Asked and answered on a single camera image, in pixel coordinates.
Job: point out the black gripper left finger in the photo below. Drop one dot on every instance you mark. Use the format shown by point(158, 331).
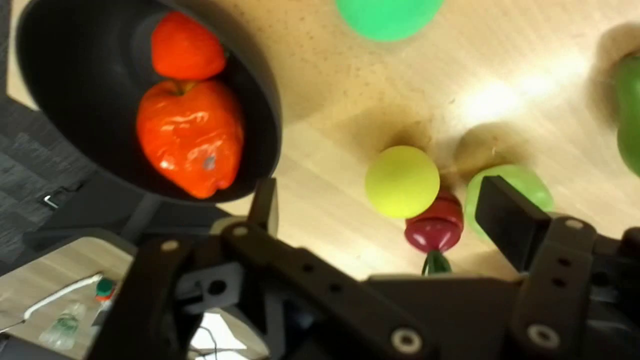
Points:
point(260, 203)

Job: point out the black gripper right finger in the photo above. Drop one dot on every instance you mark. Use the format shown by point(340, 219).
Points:
point(506, 212)

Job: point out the red toy radish green leaves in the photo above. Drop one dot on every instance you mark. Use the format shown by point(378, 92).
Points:
point(436, 230)

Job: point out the orange toy bell pepper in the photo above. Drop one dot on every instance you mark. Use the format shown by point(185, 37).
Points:
point(192, 141)

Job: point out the yellow toy lemon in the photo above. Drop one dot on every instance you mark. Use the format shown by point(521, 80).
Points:
point(403, 180)

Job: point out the green toy apple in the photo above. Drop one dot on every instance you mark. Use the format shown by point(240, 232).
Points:
point(631, 120)

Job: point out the green toy ball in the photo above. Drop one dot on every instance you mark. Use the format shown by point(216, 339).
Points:
point(386, 16)

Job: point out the white paper sheets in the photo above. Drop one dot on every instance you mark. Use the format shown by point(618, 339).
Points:
point(223, 342)

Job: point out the red toy strawberry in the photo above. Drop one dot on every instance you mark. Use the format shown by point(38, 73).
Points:
point(187, 47)

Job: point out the large black bowl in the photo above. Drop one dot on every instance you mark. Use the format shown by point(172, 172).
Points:
point(81, 101)

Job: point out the thin white stick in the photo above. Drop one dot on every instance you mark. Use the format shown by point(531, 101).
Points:
point(63, 290)

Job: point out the clear plastic cup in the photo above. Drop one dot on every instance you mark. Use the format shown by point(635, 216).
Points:
point(67, 327)

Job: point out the wooden office table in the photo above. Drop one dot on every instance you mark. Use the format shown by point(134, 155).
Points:
point(41, 281)

